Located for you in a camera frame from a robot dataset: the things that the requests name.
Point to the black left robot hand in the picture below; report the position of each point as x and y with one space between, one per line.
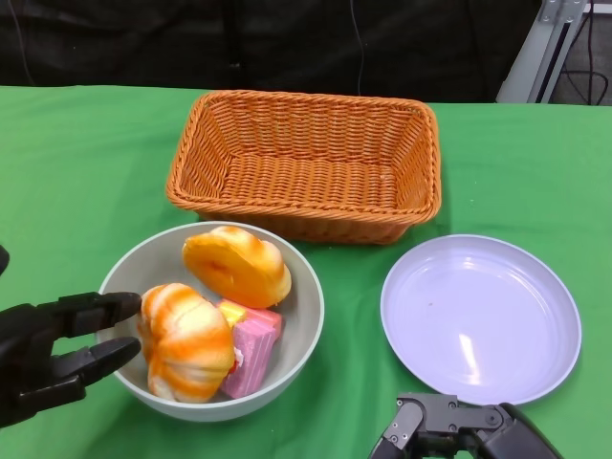
24 344

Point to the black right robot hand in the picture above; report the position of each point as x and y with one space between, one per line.
507 435

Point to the orange white striped bread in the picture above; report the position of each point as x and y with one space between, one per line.
186 339

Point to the grey-green bowl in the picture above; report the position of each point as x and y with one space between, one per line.
301 311

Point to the lavender round plate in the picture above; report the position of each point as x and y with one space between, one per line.
478 311

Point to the yellow cake slice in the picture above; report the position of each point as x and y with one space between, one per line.
233 313

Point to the pink cake slice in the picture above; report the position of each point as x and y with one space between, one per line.
248 363

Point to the orange wicker basket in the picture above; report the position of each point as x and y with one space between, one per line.
311 181

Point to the green tablecloth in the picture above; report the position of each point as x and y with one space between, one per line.
72 167

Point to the black backdrop curtain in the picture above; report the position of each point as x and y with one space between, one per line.
143 43

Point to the grey aluminium frame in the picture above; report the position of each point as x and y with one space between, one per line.
531 62

